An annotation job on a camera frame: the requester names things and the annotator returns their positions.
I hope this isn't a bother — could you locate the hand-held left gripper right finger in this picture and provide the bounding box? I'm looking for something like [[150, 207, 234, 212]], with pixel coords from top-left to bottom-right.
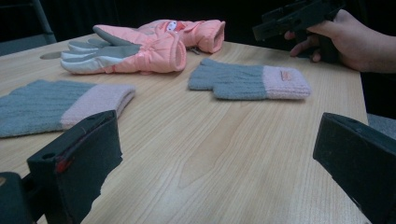
[[312, 112, 396, 224]]

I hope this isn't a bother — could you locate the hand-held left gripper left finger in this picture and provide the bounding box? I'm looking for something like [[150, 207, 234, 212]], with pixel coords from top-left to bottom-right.
[[27, 109, 126, 224]]

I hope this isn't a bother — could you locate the grey and pink knit glove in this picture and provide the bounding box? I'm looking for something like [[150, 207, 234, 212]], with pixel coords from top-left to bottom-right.
[[0, 79, 136, 139], [188, 58, 312, 101]]

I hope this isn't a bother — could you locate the pink ski glove cartoon patch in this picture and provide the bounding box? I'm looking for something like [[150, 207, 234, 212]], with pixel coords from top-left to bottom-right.
[[138, 19, 226, 54]]

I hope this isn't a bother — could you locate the pink ski glove grey palm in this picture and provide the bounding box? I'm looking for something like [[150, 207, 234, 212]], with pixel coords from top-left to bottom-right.
[[60, 24, 188, 76]]

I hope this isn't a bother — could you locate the grey-blue cloth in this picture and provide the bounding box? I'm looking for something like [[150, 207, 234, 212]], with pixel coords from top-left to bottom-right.
[[367, 113, 396, 140]]

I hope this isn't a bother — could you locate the dark chair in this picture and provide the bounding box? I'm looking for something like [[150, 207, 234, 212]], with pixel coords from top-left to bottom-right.
[[0, 0, 58, 57]]

